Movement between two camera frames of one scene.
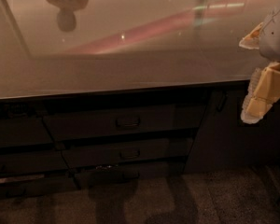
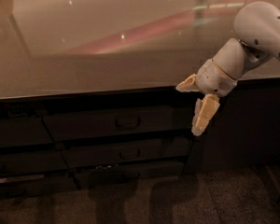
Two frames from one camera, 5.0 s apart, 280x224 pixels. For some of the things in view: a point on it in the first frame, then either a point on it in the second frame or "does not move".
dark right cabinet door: (222, 141) does not move
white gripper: (276, 36) to (213, 78)
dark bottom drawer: (116, 175) does not move
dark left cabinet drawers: (24, 160) does not move
